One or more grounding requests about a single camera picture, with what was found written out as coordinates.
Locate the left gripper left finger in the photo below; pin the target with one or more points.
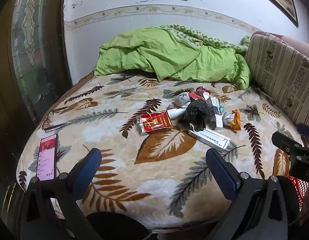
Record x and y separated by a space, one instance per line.
38 219

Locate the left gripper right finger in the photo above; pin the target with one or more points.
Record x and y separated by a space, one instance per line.
260 208

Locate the orange snack wrapper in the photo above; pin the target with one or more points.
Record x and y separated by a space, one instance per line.
236 121

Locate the long white medicine box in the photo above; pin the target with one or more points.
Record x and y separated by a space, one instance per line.
211 138

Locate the black plastic bag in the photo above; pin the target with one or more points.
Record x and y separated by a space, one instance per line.
197 114

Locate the red white torn wrapper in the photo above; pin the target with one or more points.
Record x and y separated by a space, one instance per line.
194 97

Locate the white sock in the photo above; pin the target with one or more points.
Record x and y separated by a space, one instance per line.
182 100

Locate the red cigarette pack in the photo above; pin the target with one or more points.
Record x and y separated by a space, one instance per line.
150 123

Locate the teal tissue pack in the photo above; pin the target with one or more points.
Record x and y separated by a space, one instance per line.
222 108

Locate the white blue box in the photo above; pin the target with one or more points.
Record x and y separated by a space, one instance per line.
215 114

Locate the white spray bottle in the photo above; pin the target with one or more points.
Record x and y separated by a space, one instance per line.
176 113

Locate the red mesh trash basket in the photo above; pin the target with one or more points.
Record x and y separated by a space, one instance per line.
301 188

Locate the smartphone with pink screen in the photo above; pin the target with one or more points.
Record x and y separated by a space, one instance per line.
46 162

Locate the striped beige bolster pillow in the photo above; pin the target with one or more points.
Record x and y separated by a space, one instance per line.
281 69

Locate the pink headboard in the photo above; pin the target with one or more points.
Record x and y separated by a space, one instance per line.
294 42

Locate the leaf pattern bed blanket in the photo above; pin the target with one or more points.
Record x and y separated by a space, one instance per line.
159 179

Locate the red purple candy wrapper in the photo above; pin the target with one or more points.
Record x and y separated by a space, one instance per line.
200 90

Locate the wooden door with glass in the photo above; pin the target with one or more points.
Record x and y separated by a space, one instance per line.
34 71

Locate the green quilt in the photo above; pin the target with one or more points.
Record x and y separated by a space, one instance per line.
177 52

